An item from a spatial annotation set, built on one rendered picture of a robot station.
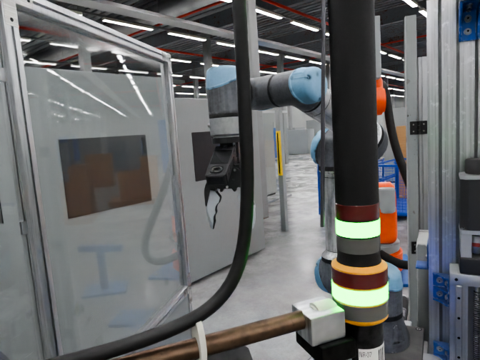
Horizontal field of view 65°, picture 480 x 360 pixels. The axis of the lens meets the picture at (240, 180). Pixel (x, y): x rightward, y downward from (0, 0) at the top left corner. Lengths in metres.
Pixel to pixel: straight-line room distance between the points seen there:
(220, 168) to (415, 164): 1.50
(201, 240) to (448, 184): 3.48
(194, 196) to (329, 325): 4.03
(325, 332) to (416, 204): 1.89
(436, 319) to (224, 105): 0.96
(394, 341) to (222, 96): 0.85
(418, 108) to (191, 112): 2.73
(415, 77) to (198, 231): 3.00
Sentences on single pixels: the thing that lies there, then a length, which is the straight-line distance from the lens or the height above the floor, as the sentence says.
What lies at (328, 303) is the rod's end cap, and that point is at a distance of 0.32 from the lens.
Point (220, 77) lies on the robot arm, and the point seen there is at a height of 1.81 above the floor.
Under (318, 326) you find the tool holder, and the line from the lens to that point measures 0.30.
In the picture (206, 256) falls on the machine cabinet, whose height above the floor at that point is 0.29.
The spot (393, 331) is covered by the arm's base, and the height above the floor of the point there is 1.10.
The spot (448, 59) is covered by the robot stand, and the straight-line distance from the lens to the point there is 1.28.
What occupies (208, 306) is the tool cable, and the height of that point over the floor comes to 1.57.
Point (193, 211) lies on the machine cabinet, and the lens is 4.31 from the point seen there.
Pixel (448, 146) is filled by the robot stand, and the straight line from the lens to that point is 1.27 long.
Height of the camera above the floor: 1.69
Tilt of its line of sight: 7 degrees down
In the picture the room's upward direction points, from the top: 4 degrees counter-clockwise
